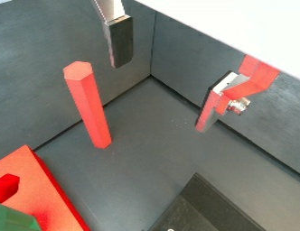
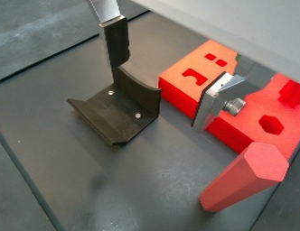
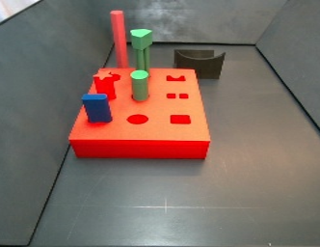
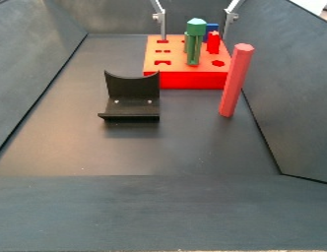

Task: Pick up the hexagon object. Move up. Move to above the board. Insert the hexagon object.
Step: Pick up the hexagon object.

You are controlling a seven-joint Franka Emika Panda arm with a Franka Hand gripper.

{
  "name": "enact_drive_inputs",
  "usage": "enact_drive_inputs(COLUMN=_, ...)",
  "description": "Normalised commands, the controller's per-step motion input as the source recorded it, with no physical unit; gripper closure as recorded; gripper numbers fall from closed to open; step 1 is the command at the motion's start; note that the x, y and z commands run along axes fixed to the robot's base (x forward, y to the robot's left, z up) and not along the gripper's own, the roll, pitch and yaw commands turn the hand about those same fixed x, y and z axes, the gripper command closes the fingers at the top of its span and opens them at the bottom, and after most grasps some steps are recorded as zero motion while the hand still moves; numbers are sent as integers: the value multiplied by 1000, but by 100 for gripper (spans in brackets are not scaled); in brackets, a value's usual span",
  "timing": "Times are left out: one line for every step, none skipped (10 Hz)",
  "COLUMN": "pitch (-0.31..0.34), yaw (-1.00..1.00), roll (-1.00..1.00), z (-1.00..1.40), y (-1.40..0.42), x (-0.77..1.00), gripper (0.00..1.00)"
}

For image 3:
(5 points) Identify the green pentagon head peg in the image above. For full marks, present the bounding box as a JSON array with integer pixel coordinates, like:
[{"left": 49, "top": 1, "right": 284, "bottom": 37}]
[{"left": 130, "top": 29, "right": 153, "bottom": 71}]

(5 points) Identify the blue rounded block peg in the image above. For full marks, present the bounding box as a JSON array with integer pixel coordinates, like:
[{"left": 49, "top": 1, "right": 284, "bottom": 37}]
[{"left": 82, "top": 94, "right": 113, "bottom": 123}]

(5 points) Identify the green cylinder peg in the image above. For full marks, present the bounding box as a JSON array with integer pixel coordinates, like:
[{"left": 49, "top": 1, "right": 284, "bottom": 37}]
[{"left": 130, "top": 70, "right": 149, "bottom": 101}]

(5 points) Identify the tall red hexagon peg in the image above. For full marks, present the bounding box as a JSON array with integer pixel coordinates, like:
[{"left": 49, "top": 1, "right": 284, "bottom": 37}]
[{"left": 110, "top": 10, "right": 129, "bottom": 68}]

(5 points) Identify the black curved block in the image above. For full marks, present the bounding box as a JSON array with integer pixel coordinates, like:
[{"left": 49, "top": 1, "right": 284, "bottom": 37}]
[{"left": 174, "top": 49, "right": 226, "bottom": 79}]

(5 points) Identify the red star peg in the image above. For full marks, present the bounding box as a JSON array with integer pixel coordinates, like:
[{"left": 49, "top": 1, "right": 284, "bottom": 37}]
[{"left": 93, "top": 70, "right": 121, "bottom": 99}]

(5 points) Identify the red shape sorting board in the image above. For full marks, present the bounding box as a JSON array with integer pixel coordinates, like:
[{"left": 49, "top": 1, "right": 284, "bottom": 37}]
[{"left": 69, "top": 68, "right": 210, "bottom": 159}]

